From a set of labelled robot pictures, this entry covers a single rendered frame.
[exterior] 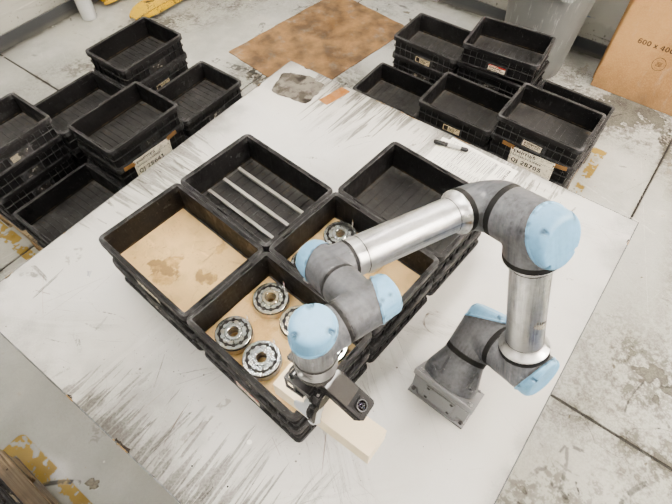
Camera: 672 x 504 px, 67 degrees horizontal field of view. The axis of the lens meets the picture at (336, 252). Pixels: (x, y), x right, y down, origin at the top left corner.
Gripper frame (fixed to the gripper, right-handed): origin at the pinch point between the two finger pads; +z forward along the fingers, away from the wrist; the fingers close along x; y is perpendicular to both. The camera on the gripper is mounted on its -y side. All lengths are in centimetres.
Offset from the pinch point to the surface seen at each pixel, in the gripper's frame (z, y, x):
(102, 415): 38, 57, 29
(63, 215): 81, 172, -19
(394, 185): 26, 33, -81
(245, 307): 26, 42, -15
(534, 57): 59, 38, -228
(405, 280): 26, 10, -51
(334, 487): 39.0, -5.3, 5.6
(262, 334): 25.7, 32.6, -12.0
